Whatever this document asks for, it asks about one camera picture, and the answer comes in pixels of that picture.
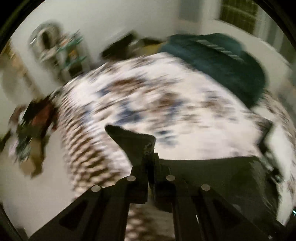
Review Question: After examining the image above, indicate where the floral bed sheet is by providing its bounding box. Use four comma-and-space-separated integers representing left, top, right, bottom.
58, 53, 295, 227

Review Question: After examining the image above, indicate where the black striped long-sleeve shirt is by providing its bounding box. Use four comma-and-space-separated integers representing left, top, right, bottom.
104, 124, 282, 224

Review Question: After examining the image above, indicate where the dark clothes pile on box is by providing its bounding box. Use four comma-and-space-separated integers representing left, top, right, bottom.
100, 33, 163, 61

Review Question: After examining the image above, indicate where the dark green folded quilt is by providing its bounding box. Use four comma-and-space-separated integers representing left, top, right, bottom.
160, 33, 266, 108

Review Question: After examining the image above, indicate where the green shelf rack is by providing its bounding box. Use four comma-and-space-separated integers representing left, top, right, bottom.
29, 21, 90, 83

